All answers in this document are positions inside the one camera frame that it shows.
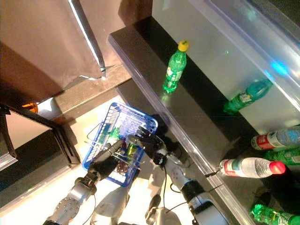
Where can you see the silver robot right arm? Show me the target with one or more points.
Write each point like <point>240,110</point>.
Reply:
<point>178,175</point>

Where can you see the silver robot left leg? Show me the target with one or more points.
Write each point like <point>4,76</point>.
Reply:
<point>110,206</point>

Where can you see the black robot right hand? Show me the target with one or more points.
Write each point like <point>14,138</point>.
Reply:
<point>152,145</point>

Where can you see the blue plastic shopping basket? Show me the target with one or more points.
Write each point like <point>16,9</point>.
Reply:
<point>131,122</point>

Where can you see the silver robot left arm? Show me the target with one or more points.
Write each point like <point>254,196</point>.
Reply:
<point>72,199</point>

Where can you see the orange object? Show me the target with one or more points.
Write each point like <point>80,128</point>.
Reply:
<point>31,107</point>

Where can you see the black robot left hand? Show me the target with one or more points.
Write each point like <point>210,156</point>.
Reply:
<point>105,164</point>

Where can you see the black low cabinet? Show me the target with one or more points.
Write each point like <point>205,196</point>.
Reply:
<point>35,152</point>

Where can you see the brown sheet with silver edge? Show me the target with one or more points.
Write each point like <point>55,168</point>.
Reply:
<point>47,47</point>

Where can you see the clear water bottle red cap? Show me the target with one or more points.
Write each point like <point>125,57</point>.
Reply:
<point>248,167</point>
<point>272,139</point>

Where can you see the black display shelf unit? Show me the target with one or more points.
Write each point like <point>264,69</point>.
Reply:
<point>199,117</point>

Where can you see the clear plastic shelf edge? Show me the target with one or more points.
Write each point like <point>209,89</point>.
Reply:
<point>257,47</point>

